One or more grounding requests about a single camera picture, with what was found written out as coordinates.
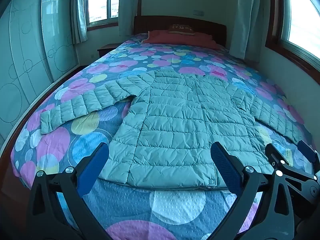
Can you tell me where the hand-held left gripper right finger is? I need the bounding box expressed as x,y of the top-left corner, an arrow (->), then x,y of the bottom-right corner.
210,141 -> 297,240

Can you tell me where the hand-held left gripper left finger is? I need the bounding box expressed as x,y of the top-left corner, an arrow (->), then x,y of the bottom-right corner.
26,142 -> 110,240

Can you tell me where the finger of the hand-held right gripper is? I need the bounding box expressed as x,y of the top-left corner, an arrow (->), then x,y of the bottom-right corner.
297,140 -> 320,173
264,143 -> 312,184

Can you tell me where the light green quilted puffer jacket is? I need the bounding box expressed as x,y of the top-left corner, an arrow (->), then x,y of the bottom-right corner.
40,69 -> 313,189

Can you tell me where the polka dot bedspread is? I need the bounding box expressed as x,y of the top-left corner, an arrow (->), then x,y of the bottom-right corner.
11,32 -> 316,240

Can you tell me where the dark wooden nightstand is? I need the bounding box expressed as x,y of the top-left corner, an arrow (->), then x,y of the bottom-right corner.
97,44 -> 118,58

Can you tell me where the red pillow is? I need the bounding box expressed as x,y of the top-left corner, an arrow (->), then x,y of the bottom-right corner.
144,30 -> 223,50

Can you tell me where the glass door wardrobe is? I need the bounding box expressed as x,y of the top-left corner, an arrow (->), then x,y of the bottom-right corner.
0,0 -> 81,147

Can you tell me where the large white curtain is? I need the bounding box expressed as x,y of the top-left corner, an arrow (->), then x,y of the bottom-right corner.
229,0 -> 276,60

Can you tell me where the small brown cushion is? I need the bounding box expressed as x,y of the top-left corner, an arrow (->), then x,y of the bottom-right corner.
167,24 -> 195,35

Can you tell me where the narrow white curtain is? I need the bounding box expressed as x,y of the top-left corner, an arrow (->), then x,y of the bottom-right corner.
72,0 -> 88,44

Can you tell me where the dark wooden bed headboard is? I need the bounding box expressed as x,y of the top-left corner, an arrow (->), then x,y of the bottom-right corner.
134,16 -> 227,48

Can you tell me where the white curtain beside headboard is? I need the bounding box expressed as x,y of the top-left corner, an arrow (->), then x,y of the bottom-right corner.
117,0 -> 143,37

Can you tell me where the large wooden frame window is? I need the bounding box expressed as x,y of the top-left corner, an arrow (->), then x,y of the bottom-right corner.
265,0 -> 320,83

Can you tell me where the small wooden frame window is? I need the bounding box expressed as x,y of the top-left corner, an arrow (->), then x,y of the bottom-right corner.
84,0 -> 122,28

